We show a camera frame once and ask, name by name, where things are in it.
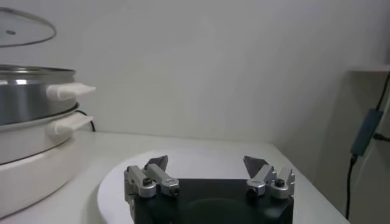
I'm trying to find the stainless steel steamer basket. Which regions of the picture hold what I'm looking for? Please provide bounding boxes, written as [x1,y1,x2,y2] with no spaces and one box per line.
[0,63,97,127]

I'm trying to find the black power adapter with cable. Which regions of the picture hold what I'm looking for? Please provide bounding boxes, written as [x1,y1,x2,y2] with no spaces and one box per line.
[345,71,390,220]

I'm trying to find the black cooker power cord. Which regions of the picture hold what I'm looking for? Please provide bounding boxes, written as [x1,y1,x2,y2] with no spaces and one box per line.
[74,109,97,133]

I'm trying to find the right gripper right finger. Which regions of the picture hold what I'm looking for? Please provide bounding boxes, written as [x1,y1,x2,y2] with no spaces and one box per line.
[242,155,296,200]

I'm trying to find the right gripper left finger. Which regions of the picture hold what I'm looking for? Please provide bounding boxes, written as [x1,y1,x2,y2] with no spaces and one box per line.
[123,155,181,200]

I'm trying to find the glass lid with white handle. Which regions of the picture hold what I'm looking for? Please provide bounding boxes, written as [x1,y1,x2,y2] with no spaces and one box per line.
[0,6,57,49]

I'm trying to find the white round plate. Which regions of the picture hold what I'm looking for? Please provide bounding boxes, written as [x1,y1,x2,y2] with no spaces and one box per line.
[96,148,303,224]

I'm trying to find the white electric cooker base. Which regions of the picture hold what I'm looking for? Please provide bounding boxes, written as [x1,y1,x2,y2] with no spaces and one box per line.
[0,102,94,220]

